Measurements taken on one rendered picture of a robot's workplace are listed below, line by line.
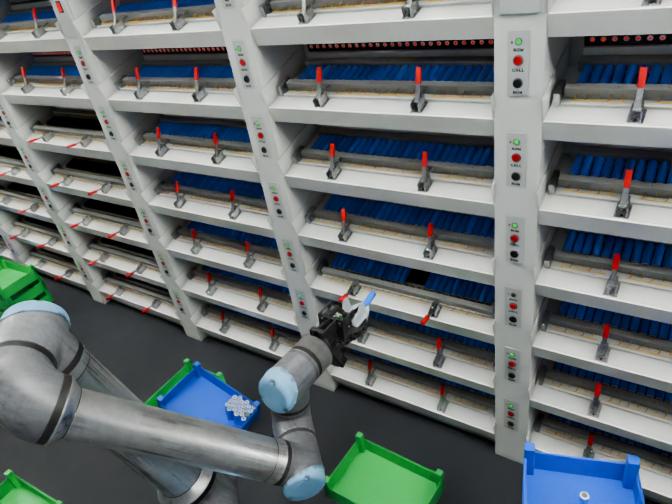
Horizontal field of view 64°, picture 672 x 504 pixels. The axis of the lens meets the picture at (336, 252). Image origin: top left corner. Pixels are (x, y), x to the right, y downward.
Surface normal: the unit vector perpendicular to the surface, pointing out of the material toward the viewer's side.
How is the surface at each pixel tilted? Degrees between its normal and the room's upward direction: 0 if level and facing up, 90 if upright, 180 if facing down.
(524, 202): 90
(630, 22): 107
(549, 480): 0
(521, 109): 90
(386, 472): 0
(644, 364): 17
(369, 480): 0
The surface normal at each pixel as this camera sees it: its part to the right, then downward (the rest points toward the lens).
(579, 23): -0.47, 0.74
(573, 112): -0.30, -0.65
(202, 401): 0.11, -0.73
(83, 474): -0.16, -0.83
